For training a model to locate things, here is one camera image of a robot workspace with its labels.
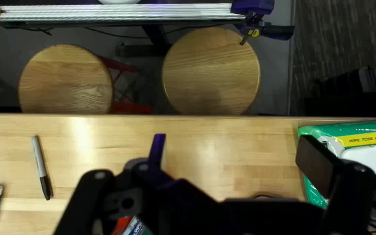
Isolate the aluminium rail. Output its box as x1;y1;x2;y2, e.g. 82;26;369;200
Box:
0;3;245;23

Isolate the black marker pen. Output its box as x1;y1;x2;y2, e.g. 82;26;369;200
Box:
30;135;55;201

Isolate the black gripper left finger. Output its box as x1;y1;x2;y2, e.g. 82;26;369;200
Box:
147;134;168;171

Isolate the blue clamp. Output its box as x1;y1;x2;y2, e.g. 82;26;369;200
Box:
230;0;296;46

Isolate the round wooden stool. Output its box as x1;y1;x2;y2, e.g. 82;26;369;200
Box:
17;43;154;117
160;26;262;117

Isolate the green wipes packet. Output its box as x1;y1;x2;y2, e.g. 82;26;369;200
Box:
296;115;376;211

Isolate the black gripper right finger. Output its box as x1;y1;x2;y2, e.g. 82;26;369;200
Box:
295;135;342;200

